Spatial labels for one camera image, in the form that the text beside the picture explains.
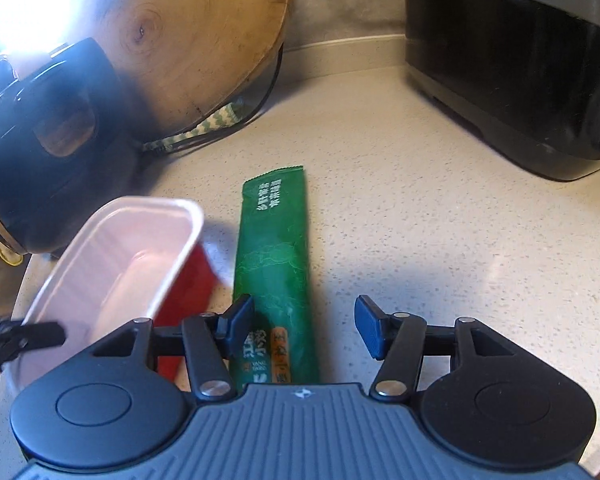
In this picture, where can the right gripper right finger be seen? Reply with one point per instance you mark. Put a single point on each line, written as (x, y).
(396, 340)

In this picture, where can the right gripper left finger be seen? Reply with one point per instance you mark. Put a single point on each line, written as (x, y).
(209, 341)

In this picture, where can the green chopstick packet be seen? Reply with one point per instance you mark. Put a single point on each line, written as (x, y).
(272, 266)

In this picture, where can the red rectangular food tray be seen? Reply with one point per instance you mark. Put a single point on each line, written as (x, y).
(136, 257)

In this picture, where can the yellow sink strainer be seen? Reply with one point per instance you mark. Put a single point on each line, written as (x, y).
(10, 257)

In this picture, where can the dark blue rice cooker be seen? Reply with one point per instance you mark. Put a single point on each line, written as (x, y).
(66, 148)

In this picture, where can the round wooden cutting board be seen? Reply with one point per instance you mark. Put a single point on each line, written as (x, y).
(180, 60)

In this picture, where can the black box appliance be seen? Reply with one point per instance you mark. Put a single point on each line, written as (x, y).
(525, 74)

